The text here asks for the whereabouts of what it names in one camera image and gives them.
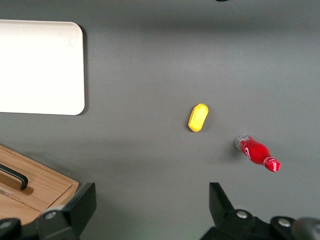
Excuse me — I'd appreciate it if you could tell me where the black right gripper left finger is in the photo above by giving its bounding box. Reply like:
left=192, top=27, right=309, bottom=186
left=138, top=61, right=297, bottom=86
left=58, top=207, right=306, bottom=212
left=36, top=182, right=97, bottom=240

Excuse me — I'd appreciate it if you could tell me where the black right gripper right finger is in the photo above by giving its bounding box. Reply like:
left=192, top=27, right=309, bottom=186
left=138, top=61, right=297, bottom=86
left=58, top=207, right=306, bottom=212
left=199, top=182, right=256, bottom=240

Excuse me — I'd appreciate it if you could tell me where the red coke bottle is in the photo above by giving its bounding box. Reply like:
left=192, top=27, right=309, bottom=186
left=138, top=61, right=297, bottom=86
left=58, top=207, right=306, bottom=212
left=234, top=133, right=282, bottom=173

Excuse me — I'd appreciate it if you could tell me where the cream rectangular tray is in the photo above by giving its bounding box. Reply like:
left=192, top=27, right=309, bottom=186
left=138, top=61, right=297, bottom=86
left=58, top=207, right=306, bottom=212
left=0, top=19, right=86, bottom=116

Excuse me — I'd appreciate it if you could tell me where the wooden drawer cabinet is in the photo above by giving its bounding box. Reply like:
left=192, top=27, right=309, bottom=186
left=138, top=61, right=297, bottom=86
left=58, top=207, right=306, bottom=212
left=0, top=144, right=80, bottom=226

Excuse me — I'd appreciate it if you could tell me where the yellow toy lemon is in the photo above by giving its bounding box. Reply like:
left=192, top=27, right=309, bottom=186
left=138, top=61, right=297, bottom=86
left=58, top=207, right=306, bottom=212
left=187, top=103, right=210, bottom=133

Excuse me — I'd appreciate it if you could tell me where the black drawer handle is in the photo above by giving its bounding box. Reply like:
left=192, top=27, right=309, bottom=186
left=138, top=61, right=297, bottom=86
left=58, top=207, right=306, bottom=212
left=0, top=163, right=29, bottom=191

